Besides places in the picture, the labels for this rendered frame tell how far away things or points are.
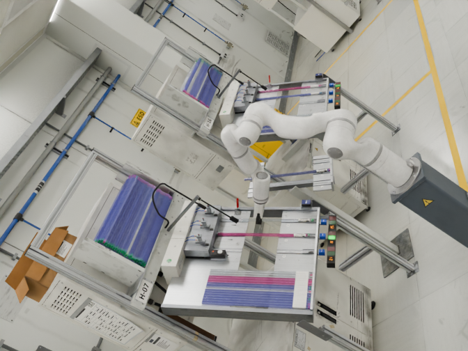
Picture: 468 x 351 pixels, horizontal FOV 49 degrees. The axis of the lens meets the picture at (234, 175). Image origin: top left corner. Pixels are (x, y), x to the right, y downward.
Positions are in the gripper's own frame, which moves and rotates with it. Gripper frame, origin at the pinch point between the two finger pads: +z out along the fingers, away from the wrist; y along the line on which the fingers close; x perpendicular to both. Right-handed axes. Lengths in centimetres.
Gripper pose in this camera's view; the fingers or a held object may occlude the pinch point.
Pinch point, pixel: (258, 219)
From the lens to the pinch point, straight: 279.6
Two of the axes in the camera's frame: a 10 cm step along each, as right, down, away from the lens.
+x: 9.8, 1.2, -1.2
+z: -0.2, 7.7, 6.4
